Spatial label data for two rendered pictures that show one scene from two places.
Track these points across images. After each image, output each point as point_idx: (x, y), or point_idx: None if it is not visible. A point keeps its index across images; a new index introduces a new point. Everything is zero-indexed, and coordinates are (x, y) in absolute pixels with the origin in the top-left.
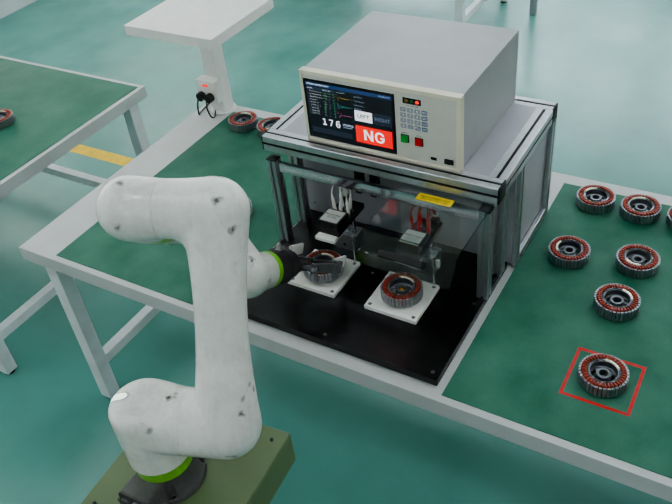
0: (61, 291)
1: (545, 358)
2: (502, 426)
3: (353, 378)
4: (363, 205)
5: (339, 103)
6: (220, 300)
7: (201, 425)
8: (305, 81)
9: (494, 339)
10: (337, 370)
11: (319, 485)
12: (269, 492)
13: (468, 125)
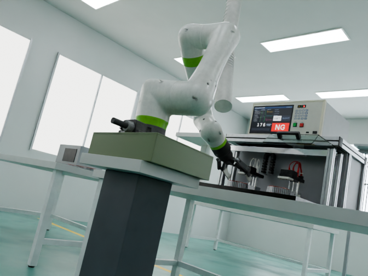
0: (96, 200)
1: None
2: (336, 208)
3: (245, 200)
4: (263, 176)
5: (267, 114)
6: (217, 47)
7: (187, 81)
8: (254, 107)
9: None
10: (236, 196)
11: None
12: (193, 167)
13: (326, 121)
